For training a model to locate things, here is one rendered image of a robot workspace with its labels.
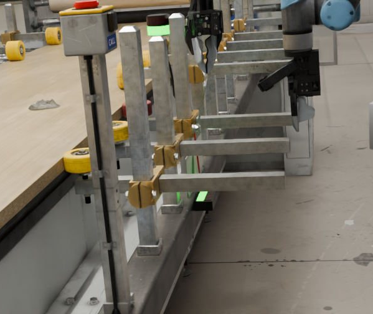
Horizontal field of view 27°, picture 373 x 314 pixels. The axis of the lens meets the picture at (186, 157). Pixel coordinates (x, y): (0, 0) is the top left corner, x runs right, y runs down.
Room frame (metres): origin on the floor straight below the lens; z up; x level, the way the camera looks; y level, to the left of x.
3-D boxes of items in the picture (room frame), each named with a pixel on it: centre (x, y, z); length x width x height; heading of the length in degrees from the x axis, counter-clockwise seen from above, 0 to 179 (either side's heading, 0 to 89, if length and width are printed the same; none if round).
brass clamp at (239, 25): (3.49, -0.29, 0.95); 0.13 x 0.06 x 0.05; 169
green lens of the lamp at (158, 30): (2.01, 0.04, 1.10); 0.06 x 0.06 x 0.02
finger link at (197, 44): (1.87, -0.05, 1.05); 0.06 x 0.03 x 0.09; 10
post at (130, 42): (1.51, 0.09, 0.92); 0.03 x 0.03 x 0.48; 79
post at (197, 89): (2.24, -0.05, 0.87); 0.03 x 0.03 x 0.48; 79
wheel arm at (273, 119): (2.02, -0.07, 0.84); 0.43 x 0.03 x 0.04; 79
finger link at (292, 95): (1.96, -0.29, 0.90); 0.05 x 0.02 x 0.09; 169
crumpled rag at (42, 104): (2.13, 0.38, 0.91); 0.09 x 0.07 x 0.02; 106
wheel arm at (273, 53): (2.52, -0.13, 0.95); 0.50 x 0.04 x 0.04; 79
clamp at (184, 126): (2.02, -0.01, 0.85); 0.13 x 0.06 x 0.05; 169
